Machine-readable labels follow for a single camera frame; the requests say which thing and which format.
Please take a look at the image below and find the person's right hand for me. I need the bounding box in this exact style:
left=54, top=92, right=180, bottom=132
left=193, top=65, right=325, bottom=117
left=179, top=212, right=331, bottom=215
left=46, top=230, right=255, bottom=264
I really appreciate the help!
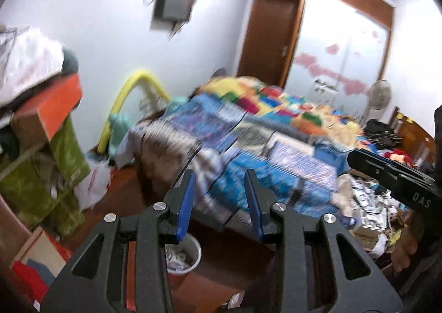
left=390, top=211, right=429, bottom=274

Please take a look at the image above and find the black striped clothing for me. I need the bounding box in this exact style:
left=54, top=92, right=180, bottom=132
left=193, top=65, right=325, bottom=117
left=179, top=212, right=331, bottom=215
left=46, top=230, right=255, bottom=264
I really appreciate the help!
left=364, top=119, right=403, bottom=149

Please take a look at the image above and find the brown wooden door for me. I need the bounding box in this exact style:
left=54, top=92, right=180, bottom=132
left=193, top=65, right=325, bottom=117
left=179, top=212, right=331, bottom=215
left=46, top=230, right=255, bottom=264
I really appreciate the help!
left=236, top=0, right=306, bottom=89

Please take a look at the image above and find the colourful patchwork blanket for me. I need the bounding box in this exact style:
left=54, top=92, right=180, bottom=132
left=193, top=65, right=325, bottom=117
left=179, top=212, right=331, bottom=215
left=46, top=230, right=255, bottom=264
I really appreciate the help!
left=193, top=76, right=367, bottom=148

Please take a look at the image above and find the teal cloth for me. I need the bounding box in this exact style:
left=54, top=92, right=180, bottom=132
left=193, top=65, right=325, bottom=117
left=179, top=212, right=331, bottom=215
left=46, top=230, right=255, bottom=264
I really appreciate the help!
left=109, top=114, right=133, bottom=155

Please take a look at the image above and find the wooden wardrobe with frosted doors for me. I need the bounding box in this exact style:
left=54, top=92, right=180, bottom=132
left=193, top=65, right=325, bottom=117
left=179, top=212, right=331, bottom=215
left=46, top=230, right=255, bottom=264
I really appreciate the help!
left=242, top=0, right=394, bottom=116

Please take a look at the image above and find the white cloth pile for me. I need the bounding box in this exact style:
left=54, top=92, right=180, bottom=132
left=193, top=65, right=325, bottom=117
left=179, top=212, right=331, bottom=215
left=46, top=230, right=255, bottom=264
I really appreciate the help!
left=0, top=25, right=66, bottom=106

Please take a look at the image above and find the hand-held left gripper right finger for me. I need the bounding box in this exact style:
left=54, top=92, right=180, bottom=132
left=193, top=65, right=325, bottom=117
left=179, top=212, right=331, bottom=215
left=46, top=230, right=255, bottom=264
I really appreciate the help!
left=242, top=169, right=404, bottom=313

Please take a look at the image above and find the red and brown box stack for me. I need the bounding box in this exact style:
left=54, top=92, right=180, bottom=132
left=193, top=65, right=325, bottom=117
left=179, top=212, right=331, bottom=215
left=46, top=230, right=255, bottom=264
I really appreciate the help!
left=10, top=226, right=73, bottom=303

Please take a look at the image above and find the green bag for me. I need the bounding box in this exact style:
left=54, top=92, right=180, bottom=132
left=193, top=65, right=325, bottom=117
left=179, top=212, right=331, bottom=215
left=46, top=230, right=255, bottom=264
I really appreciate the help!
left=0, top=116, right=90, bottom=241

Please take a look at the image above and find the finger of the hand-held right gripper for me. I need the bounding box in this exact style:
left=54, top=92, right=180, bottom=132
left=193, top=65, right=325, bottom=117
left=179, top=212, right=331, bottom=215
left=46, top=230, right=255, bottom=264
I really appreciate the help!
left=347, top=152, right=391, bottom=184
left=357, top=149, right=415, bottom=175

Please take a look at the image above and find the orange cardboard box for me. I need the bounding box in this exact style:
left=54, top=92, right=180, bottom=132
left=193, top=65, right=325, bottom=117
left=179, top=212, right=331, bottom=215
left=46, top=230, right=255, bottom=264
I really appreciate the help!
left=10, top=74, right=83, bottom=148

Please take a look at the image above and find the small black wall monitor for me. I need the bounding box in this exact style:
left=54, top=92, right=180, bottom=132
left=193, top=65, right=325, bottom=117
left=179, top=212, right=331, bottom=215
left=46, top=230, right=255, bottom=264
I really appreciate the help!
left=150, top=0, right=196, bottom=28

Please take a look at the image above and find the white plastic bin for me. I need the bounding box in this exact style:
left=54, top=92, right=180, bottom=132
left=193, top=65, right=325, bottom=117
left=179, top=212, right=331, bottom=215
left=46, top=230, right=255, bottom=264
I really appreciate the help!
left=165, top=237, right=202, bottom=275

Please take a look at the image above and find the standing electric fan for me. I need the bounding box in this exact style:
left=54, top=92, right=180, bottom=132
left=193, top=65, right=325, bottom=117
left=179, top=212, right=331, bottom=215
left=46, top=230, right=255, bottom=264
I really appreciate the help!
left=361, top=80, right=392, bottom=123

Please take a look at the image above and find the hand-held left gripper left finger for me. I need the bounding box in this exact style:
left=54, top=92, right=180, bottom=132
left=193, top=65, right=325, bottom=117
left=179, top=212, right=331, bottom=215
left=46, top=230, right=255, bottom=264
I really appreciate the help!
left=40, top=169, right=197, bottom=313

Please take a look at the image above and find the yellow foam tube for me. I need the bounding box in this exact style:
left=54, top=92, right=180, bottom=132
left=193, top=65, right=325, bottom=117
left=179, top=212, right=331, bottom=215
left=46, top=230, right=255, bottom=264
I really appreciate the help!
left=97, top=70, right=171, bottom=155

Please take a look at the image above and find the small white appliance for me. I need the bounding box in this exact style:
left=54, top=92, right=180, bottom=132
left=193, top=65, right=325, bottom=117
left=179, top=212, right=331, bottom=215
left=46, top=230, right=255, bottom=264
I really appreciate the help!
left=312, top=79, right=339, bottom=96

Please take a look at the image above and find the white plastic bag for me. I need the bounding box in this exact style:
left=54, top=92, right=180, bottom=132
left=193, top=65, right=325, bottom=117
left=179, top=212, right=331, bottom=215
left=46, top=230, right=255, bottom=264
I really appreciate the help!
left=74, top=157, right=114, bottom=210

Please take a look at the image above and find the blue patterned bedspread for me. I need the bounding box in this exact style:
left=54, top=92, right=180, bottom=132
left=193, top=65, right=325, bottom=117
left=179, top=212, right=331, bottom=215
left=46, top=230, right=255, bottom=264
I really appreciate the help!
left=115, top=95, right=349, bottom=231

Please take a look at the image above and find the red plush toy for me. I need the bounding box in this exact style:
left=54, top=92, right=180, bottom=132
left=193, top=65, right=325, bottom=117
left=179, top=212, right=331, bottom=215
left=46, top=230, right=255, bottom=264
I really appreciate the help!
left=383, top=148, right=415, bottom=165

